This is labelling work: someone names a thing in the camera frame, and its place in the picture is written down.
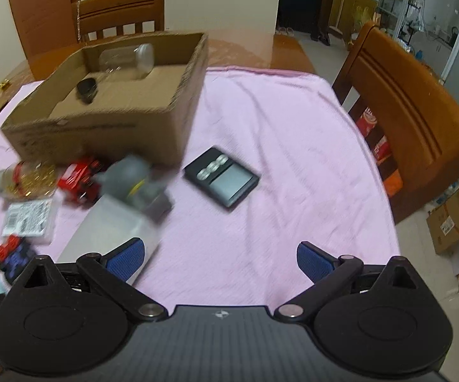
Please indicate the bottle of gold capsules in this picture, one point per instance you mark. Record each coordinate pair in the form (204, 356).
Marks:
(30, 181)

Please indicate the clear plastic jar silver lid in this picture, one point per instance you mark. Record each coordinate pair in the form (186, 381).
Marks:
(126, 59)

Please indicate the red snack packet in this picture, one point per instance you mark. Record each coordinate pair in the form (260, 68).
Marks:
(368, 123)
(381, 151)

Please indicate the orange packet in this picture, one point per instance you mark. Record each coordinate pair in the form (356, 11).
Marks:
(393, 183)

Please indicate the white plastic bottle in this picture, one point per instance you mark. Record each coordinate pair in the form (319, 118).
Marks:
(106, 227)

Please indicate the pink cloth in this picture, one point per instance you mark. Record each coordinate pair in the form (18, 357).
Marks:
(293, 167)

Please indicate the grey elephant figurine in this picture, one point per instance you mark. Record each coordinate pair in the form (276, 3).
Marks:
(130, 175)

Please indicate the cardboard box on floor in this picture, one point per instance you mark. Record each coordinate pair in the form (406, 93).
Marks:
(450, 219)

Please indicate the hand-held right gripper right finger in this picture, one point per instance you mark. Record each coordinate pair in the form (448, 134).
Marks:
(313, 264)

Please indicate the wooden chair with slatted back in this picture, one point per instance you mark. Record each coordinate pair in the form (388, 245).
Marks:
(122, 6)

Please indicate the cardboard box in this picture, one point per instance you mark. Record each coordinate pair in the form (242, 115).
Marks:
(114, 131)
(450, 219)

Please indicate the small white barcode box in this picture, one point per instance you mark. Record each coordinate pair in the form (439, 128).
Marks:
(26, 219)

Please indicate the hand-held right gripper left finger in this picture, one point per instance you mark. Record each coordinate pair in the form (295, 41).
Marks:
(128, 260)

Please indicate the wooden chair with grooved back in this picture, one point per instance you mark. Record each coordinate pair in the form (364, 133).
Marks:
(412, 107)

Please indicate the black oval brush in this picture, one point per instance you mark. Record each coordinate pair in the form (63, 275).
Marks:
(87, 89)

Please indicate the red toy train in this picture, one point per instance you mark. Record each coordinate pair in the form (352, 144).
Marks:
(74, 179)

